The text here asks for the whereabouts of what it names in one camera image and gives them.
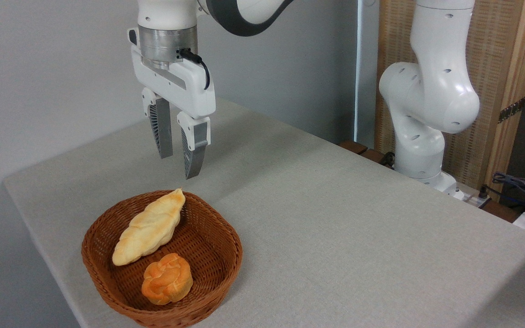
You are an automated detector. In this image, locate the dark blue cable bundle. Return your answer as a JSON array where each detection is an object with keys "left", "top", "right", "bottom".
[{"left": 492, "top": 172, "right": 525, "bottom": 215}]

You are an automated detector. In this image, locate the woven wooden frame screen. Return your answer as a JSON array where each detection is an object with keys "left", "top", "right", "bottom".
[{"left": 375, "top": 0, "right": 525, "bottom": 201}]

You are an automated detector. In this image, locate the round orange bread roll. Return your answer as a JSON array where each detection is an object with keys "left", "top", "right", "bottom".
[{"left": 141, "top": 253, "right": 194, "bottom": 305}]

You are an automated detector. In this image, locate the long braided bread loaf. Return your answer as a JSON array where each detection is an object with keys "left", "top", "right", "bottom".
[{"left": 112, "top": 188, "right": 186, "bottom": 267}]

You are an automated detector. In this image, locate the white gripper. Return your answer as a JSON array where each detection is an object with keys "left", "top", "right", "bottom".
[{"left": 128, "top": 28, "right": 216, "bottom": 179}]

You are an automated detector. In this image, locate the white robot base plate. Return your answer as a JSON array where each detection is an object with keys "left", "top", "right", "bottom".
[{"left": 453, "top": 182, "right": 492, "bottom": 208}]

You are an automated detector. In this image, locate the grey tablecloth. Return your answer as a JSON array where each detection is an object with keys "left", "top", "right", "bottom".
[{"left": 3, "top": 98, "right": 525, "bottom": 328}]

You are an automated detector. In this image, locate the metal hinge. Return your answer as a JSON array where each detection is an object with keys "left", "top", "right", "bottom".
[{"left": 498, "top": 97, "right": 525, "bottom": 124}]

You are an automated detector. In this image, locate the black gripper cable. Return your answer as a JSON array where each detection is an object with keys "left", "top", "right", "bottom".
[{"left": 179, "top": 48, "right": 211, "bottom": 90}]

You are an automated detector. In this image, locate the white vertical partition edge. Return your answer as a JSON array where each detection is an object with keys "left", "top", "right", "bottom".
[{"left": 354, "top": 0, "right": 364, "bottom": 143}]

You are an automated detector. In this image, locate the brown wicker basket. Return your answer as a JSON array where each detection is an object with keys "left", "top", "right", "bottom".
[{"left": 81, "top": 190, "right": 243, "bottom": 328}]

